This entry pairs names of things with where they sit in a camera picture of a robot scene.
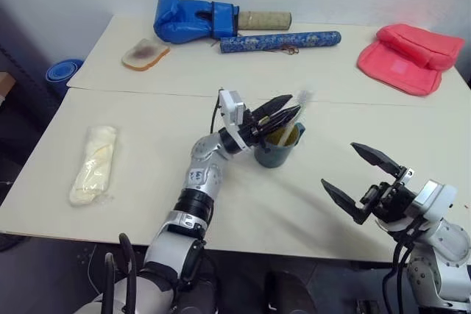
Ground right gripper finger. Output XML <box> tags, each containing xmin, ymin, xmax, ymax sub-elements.
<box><xmin>350</xmin><ymin>141</ymin><xmax>403</xmax><ymax>179</ymax></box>
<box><xmin>320</xmin><ymin>178</ymin><xmax>372</xmax><ymax>225</ymax></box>

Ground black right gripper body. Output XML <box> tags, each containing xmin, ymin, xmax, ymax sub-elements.
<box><xmin>359</xmin><ymin>168</ymin><xmax>419</xmax><ymax>224</ymax></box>

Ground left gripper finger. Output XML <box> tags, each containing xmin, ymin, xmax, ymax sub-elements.
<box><xmin>266</xmin><ymin>104</ymin><xmax>303</xmax><ymax>132</ymax></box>
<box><xmin>253</xmin><ymin>93</ymin><xmax>294</xmax><ymax>118</ymax></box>

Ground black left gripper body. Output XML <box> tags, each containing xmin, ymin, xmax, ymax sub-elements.
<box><xmin>240</xmin><ymin>107</ymin><xmax>276</xmax><ymax>149</ymax></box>

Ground white clear toothbrush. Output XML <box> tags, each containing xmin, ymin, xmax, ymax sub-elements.
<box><xmin>277</xmin><ymin>88</ymin><xmax>314</xmax><ymax>148</ymax></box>

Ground teal mug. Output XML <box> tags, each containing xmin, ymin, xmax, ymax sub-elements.
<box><xmin>253</xmin><ymin>121</ymin><xmax>308</xmax><ymax>169</ymax></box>

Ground blue patterned tube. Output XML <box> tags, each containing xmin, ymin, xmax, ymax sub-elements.
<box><xmin>219</xmin><ymin>30</ymin><xmax>342</xmax><ymax>56</ymax></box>

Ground tan cardboard roll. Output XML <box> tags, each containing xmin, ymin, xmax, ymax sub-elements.
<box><xmin>237</xmin><ymin>10</ymin><xmax>293</xmax><ymax>32</ymax></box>

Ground pink fabric pouch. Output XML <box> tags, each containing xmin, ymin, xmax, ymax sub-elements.
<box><xmin>356</xmin><ymin>24</ymin><xmax>467</xmax><ymax>98</ymax></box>

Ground blue boxing glove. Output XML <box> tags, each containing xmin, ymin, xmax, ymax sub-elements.
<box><xmin>152</xmin><ymin>0</ymin><xmax>241</xmax><ymax>46</ymax></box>

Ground toast bread slice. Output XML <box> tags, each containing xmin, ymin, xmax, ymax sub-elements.
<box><xmin>121</xmin><ymin>38</ymin><xmax>171</xmax><ymax>73</ymax></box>

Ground white plastic wrapped bundle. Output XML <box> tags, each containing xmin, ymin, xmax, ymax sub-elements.
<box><xmin>68</xmin><ymin>124</ymin><xmax>118</xmax><ymax>207</ymax></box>

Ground blue stacked bowls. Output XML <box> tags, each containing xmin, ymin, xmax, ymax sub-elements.
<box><xmin>44</xmin><ymin>57</ymin><xmax>85</xmax><ymax>85</ymax></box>

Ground brown cardboard box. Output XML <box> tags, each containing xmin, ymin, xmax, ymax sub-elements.
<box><xmin>0</xmin><ymin>71</ymin><xmax>17</xmax><ymax>102</ymax></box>

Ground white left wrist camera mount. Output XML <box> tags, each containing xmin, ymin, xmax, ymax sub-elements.
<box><xmin>219</xmin><ymin>89</ymin><xmax>255</xmax><ymax>153</ymax></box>

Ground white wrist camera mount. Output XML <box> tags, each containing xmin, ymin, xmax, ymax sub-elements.
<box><xmin>219</xmin><ymin>89</ymin><xmax>255</xmax><ymax>153</ymax></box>
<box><xmin>411</xmin><ymin>179</ymin><xmax>459</xmax><ymax>220</ymax></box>

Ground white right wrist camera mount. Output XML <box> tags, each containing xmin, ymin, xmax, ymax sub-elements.
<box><xmin>411</xmin><ymin>179</ymin><xmax>459</xmax><ymax>220</ymax></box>

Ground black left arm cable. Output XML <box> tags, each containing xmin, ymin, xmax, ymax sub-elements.
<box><xmin>210</xmin><ymin>88</ymin><xmax>224</xmax><ymax>135</ymax></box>

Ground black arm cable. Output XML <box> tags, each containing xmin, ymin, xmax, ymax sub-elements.
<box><xmin>210</xmin><ymin>88</ymin><xmax>224</xmax><ymax>135</ymax></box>
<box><xmin>381</xmin><ymin>217</ymin><xmax>425</xmax><ymax>314</ymax></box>

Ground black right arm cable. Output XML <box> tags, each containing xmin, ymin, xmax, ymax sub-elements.
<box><xmin>381</xmin><ymin>217</ymin><xmax>425</xmax><ymax>314</ymax></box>

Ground black torso cable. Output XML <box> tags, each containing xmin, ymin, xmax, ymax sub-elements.
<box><xmin>102</xmin><ymin>251</ymin><xmax>116</xmax><ymax>314</ymax></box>
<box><xmin>117</xmin><ymin>232</ymin><xmax>139</xmax><ymax>314</ymax></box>

